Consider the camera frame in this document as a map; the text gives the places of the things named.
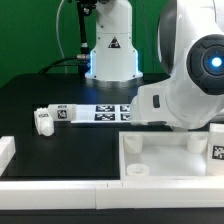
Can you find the white square table top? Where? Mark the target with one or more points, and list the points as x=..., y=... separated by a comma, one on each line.
x=167, y=155

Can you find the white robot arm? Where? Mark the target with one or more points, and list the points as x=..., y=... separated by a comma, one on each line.
x=190, y=45

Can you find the white paper with tags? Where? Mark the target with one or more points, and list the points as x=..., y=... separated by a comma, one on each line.
x=102, y=113

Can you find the white left obstacle block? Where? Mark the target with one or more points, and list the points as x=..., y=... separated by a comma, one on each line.
x=7, y=151

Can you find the white front obstacle bar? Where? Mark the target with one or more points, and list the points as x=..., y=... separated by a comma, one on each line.
x=39, y=195

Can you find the black camera pole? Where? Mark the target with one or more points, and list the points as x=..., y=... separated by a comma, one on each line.
x=84, y=8

